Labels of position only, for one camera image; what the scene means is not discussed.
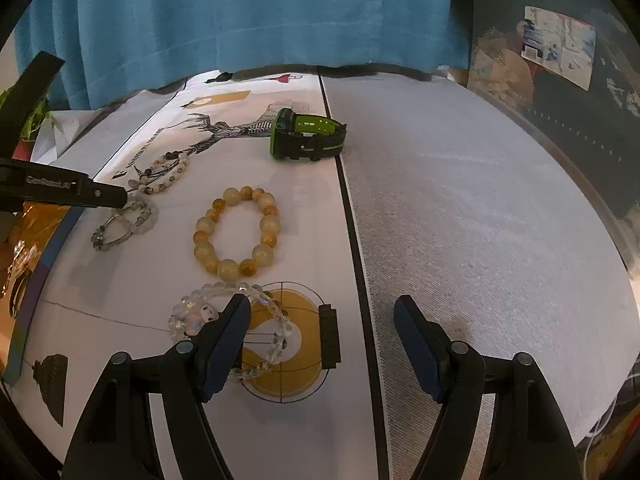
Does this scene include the clear crystal bead bracelet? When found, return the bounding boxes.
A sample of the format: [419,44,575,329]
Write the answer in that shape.
[168,280,294,385]

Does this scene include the teal green bead bracelet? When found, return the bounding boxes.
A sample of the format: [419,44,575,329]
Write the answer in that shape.
[90,194,160,253]

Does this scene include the yellow jade bead bracelet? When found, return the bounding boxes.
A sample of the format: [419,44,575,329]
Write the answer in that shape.
[192,185,282,282]

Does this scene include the pearl bead bracelet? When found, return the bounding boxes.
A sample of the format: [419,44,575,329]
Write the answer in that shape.
[130,149,192,196]

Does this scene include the green black wristwatch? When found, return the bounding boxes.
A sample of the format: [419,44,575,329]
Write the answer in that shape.
[269,108,347,162]

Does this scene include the green potted plant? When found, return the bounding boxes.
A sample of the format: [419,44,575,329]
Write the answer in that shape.
[1,84,50,158]

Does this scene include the copper metal tray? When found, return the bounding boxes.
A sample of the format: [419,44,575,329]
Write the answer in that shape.
[1,203,84,385]

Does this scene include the blue curtain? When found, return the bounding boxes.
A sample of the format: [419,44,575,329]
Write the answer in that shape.
[14,0,472,110]

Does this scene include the grey white printed tablecloth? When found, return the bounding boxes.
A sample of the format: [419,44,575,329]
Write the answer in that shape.
[9,75,639,479]

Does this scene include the dark storage box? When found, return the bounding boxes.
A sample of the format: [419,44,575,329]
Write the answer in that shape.
[469,0,639,278]

